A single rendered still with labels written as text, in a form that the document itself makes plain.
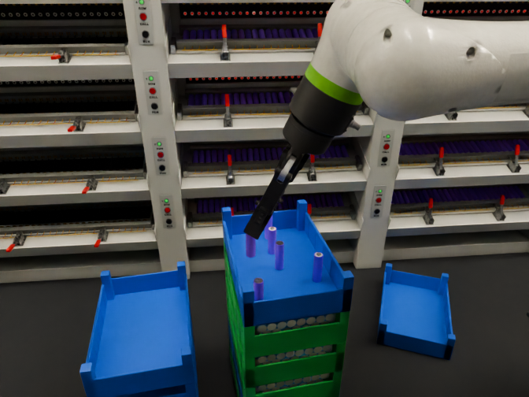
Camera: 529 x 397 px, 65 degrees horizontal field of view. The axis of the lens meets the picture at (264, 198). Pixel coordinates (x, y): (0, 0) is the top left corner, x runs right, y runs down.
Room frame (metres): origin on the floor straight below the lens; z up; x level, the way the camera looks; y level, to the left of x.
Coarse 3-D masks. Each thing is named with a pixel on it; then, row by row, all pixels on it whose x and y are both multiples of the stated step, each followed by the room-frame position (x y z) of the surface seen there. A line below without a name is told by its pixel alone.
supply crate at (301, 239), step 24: (240, 216) 0.84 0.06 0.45; (288, 216) 0.87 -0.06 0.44; (240, 240) 0.81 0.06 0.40; (264, 240) 0.81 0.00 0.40; (288, 240) 0.81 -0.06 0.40; (312, 240) 0.80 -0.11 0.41; (240, 264) 0.72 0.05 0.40; (264, 264) 0.72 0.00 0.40; (288, 264) 0.72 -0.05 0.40; (312, 264) 0.72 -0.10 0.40; (336, 264) 0.65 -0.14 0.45; (240, 288) 0.58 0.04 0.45; (264, 288) 0.64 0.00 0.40; (288, 288) 0.64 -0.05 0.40; (312, 288) 0.64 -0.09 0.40; (336, 288) 0.64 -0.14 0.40; (240, 312) 0.58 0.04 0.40; (264, 312) 0.55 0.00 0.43; (288, 312) 0.56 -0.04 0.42; (312, 312) 0.57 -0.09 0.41; (336, 312) 0.58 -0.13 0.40
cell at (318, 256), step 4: (316, 252) 0.68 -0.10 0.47; (320, 252) 0.68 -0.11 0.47; (316, 256) 0.66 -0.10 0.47; (320, 256) 0.66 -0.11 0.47; (316, 260) 0.66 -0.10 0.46; (320, 260) 0.66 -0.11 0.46; (316, 264) 0.66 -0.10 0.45; (320, 264) 0.66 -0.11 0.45; (316, 268) 0.66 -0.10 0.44; (320, 268) 0.66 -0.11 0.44; (316, 272) 0.66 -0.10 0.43; (320, 272) 0.66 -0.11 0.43; (316, 276) 0.66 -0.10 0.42; (320, 276) 0.66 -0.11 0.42; (316, 280) 0.66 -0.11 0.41; (320, 280) 0.66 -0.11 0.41
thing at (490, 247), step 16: (336, 240) 1.35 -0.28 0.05; (400, 240) 1.35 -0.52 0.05; (416, 240) 1.35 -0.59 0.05; (432, 240) 1.35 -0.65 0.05; (448, 240) 1.35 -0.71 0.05; (464, 240) 1.35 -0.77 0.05; (480, 240) 1.35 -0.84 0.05; (496, 240) 1.35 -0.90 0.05; (512, 240) 1.35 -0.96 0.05; (528, 240) 1.35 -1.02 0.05; (192, 256) 1.24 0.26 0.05; (208, 256) 1.24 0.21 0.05; (336, 256) 1.27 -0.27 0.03; (352, 256) 1.27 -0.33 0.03; (384, 256) 1.28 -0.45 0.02; (400, 256) 1.29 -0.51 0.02; (416, 256) 1.30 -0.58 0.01; (432, 256) 1.30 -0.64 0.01; (448, 256) 1.31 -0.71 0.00
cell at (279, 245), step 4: (280, 240) 0.72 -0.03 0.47; (276, 244) 0.70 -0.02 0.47; (280, 244) 0.70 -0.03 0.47; (276, 248) 0.70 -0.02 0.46; (280, 248) 0.70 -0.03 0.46; (276, 252) 0.70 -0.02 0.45; (280, 252) 0.70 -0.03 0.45; (276, 256) 0.70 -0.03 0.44; (280, 256) 0.70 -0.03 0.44; (276, 260) 0.70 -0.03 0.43; (280, 260) 0.70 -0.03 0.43; (276, 264) 0.70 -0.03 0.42; (280, 264) 0.70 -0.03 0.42; (276, 268) 0.70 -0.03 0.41; (280, 268) 0.70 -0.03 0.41
